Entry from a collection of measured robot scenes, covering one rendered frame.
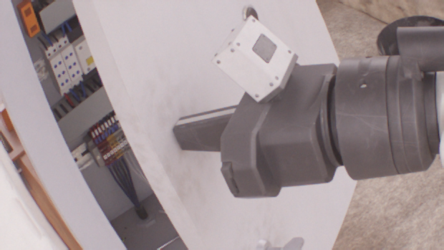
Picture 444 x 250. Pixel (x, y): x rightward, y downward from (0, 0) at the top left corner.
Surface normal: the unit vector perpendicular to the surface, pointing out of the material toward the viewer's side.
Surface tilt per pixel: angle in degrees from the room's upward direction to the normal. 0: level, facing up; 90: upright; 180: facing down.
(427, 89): 24
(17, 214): 81
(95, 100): 90
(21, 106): 90
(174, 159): 90
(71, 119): 90
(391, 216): 0
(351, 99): 37
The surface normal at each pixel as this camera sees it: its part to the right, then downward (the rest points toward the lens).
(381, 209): -0.33, -0.79
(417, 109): 0.29, -0.04
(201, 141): -0.33, 0.61
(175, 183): 0.88, -0.07
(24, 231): 0.44, 0.18
